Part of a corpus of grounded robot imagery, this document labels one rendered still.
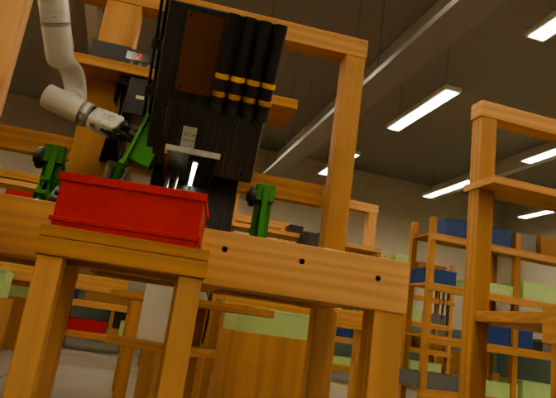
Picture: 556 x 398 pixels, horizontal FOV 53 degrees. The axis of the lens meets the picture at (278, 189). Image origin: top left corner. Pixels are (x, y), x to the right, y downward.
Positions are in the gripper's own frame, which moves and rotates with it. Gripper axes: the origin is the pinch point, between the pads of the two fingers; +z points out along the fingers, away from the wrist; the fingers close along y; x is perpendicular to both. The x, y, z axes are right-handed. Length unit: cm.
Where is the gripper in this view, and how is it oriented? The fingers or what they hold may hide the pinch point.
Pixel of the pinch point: (132, 136)
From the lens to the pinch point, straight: 195.0
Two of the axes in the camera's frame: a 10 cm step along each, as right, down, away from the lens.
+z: 9.0, 4.3, 1.0
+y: 1.3, -4.9, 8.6
